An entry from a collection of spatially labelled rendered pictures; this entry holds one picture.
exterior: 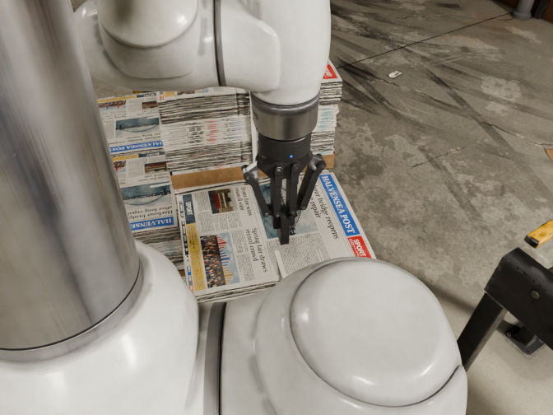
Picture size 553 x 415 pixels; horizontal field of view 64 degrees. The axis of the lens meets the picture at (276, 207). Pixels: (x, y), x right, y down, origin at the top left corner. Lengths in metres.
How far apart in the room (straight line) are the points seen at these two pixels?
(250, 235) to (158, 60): 0.50
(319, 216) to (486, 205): 1.51
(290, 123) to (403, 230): 1.59
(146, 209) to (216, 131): 0.48
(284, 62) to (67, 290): 0.36
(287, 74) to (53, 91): 0.36
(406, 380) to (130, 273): 0.17
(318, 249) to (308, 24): 0.51
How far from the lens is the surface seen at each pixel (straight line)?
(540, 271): 1.04
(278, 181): 0.66
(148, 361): 0.28
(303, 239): 0.91
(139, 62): 0.51
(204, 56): 0.52
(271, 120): 0.57
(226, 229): 0.93
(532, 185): 2.60
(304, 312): 0.28
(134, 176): 1.46
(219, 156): 0.97
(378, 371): 0.27
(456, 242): 2.15
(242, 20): 0.51
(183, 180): 1.01
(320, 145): 1.01
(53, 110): 0.20
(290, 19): 0.50
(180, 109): 0.91
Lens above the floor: 1.52
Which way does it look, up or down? 45 degrees down
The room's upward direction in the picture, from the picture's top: straight up
